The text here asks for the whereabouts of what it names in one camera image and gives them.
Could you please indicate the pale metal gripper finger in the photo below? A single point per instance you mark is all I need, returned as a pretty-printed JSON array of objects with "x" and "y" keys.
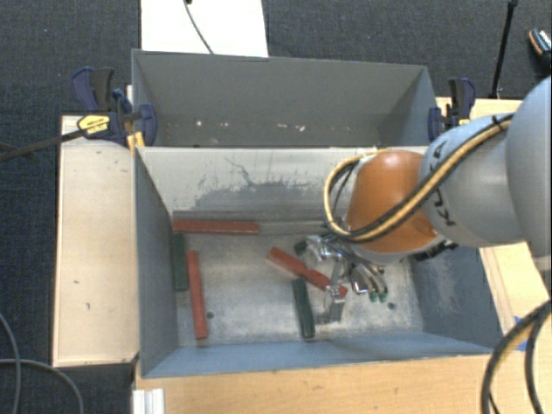
[
  {"x": 326, "y": 304},
  {"x": 338, "y": 309}
]

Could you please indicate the dark green flat block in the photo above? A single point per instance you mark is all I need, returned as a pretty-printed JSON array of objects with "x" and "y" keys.
[
  {"x": 180, "y": 265},
  {"x": 304, "y": 309}
]

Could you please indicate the red-brown flat block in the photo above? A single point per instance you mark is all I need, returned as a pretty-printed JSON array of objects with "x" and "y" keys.
[
  {"x": 297, "y": 267},
  {"x": 215, "y": 227},
  {"x": 197, "y": 296}
]

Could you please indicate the grey metal bin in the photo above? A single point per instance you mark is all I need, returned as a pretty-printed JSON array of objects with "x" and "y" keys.
[{"x": 259, "y": 102}]

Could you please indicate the pale wood board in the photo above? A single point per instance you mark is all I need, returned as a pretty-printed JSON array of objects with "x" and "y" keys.
[{"x": 95, "y": 240}]

